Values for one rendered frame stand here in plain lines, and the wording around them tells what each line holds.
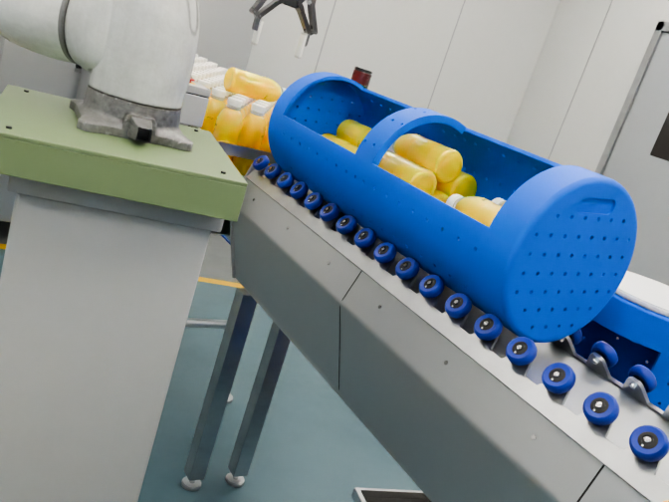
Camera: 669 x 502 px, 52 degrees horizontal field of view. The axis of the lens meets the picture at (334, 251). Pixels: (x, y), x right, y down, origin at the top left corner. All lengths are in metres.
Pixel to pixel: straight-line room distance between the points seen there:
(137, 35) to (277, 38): 4.87
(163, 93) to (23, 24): 0.25
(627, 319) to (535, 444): 0.45
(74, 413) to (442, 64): 5.63
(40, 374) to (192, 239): 0.33
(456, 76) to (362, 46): 0.97
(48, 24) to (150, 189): 0.33
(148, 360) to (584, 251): 0.74
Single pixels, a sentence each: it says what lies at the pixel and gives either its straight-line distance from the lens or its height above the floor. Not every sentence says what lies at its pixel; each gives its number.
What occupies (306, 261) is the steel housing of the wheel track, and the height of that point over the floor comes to 0.85.
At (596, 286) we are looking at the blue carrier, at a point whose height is 1.06.
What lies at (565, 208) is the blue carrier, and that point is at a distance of 1.07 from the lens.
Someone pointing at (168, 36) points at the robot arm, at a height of 1.23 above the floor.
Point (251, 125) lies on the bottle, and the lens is 1.87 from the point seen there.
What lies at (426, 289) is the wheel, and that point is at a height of 0.96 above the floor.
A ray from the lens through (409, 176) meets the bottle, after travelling 1.32.
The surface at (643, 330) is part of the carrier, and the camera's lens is 1.39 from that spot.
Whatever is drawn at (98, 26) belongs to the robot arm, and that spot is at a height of 1.21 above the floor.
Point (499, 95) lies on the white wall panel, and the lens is 6.89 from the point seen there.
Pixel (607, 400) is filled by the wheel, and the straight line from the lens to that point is 0.98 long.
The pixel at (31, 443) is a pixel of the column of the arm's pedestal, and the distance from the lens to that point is 1.31.
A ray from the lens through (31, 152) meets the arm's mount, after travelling 1.02.
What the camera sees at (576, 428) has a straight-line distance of 0.99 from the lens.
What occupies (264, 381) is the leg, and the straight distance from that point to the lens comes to 2.00.
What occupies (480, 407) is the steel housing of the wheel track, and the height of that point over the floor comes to 0.86.
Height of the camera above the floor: 1.29
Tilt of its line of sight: 16 degrees down
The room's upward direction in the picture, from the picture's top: 18 degrees clockwise
